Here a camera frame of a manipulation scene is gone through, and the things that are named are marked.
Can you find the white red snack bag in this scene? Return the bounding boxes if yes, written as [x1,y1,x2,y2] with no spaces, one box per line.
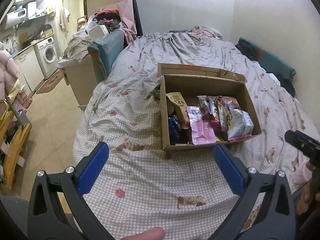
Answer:
[225,107,254,141]

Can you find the blue cartoon snack bag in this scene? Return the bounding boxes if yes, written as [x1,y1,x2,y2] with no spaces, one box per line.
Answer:
[168,117,181,145]

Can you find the tan peanut snack bag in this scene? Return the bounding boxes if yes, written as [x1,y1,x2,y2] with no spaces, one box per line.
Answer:
[166,92,190,129]

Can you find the right hand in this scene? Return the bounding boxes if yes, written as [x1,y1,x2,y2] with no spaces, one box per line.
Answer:
[297,161,314,215]

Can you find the left hand thumb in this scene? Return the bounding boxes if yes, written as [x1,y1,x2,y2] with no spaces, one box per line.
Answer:
[121,227,165,240]

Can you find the pink cloth at edge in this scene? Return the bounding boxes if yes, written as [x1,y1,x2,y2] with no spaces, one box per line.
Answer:
[293,161,312,185]

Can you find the white orange shrimp snack bag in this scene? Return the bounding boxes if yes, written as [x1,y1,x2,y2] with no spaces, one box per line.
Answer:
[215,96,241,109]

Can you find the pink flat snack packet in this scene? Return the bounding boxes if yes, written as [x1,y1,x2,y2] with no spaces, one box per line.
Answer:
[187,106,216,145]

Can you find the white purple snack bar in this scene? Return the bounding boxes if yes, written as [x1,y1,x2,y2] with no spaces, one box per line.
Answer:
[197,95,213,120]

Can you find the brown cardboard box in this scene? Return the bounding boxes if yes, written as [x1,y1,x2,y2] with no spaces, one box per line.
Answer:
[158,63,261,152]

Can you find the brown floor mat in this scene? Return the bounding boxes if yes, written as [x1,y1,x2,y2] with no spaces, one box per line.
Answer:
[36,70,64,94]

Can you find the beige storage cabinet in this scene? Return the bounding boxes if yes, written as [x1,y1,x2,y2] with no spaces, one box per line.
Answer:
[57,54,106,111]

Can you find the pink puffer jacket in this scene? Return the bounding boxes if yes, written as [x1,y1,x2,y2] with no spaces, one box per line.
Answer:
[0,50,20,102]

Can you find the white washing machine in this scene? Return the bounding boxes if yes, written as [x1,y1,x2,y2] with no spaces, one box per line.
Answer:
[33,35,58,80]

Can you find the white water heater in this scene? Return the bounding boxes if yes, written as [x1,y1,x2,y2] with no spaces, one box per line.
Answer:
[1,8,27,31]

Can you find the pile of dark clothes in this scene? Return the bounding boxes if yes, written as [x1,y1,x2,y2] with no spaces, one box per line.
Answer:
[94,9,124,33]

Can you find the pink curtain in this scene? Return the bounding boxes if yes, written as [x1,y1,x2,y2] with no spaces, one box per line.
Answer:
[116,0,137,45]

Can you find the teal blanket by wall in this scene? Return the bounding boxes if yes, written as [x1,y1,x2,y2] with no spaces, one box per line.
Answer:
[235,37,296,98]

